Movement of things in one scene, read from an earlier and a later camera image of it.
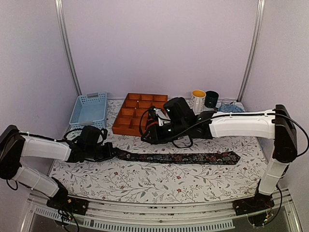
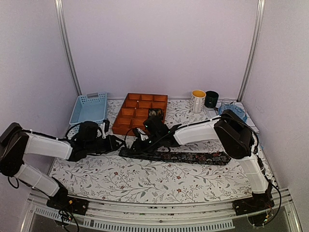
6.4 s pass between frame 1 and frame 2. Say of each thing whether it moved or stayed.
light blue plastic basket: stayed
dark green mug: stayed
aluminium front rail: stayed
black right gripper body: moved
